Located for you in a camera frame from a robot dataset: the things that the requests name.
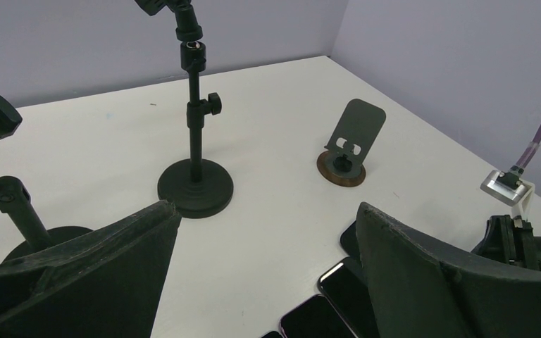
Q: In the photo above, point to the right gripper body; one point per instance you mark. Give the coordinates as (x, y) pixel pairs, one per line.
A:
(508, 240)

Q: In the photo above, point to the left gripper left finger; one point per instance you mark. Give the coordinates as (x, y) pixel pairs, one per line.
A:
(106, 283)

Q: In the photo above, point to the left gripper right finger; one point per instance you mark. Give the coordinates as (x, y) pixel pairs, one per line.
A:
(421, 286)

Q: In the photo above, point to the plain black phone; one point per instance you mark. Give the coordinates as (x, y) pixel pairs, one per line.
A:
(345, 289)

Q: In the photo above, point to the tall phone stand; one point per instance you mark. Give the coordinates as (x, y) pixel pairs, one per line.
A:
(198, 187)

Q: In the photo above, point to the wooden base phone stand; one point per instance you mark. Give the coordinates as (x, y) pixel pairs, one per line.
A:
(356, 131)

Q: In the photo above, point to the black phone stand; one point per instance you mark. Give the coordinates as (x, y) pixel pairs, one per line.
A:
(15, 201)

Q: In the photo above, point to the dark blue phone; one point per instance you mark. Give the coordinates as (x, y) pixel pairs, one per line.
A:
(349, 242)

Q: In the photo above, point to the magenta edged phone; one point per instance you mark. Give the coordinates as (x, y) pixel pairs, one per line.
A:
(315, 317)

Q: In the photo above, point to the silver black phone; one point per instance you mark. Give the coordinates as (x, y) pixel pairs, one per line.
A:
(272, 334)

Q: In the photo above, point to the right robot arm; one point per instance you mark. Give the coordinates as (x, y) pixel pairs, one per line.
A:
(510, 241)

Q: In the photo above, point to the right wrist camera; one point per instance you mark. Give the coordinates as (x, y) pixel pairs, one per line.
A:
(509, 188)

